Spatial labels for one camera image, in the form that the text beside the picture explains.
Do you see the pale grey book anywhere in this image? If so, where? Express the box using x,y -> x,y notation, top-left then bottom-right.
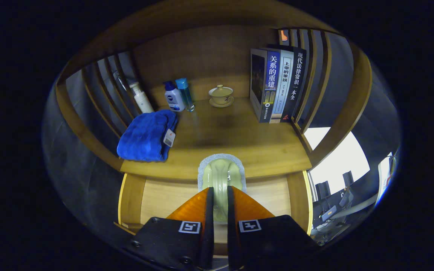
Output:
270,49 -> 295,124

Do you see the wooden cabinet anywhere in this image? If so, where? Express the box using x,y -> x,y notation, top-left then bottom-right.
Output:
55,0 -> 374,181

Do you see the white bottle with blue cap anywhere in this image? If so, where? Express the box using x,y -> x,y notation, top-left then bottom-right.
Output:
163,81 -> 186,113

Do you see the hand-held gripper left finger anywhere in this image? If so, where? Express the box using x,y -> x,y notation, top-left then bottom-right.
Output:
125,187 -> 214,271

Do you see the teal bottle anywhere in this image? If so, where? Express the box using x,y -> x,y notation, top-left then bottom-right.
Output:
175,78 -> 195,112

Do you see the pale green scrub brush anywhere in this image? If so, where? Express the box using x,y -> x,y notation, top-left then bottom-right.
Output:
197,153 -> 247,222

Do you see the black backdrop cloth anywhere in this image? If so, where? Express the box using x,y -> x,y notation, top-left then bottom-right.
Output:
42,30 -> 402,245

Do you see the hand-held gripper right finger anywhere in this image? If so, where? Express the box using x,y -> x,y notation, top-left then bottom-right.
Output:
227,186 -> 321,271

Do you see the beige lidded teacup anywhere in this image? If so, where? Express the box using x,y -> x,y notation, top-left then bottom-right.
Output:
208,84 -> 235,108

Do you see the black book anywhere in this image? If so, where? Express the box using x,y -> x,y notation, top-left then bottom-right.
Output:
279,45 -> 307,122

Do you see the wooden drawer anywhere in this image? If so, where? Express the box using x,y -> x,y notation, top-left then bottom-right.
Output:
113,171 -> 313,256

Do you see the white pump bottle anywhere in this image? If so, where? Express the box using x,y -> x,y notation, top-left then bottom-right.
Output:
128,82 -> 154,114

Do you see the blue book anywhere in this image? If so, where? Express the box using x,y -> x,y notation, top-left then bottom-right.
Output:
250,48 -> 281,123

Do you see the blue towel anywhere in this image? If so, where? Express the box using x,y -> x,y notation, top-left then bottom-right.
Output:
117,109 -> 179,163

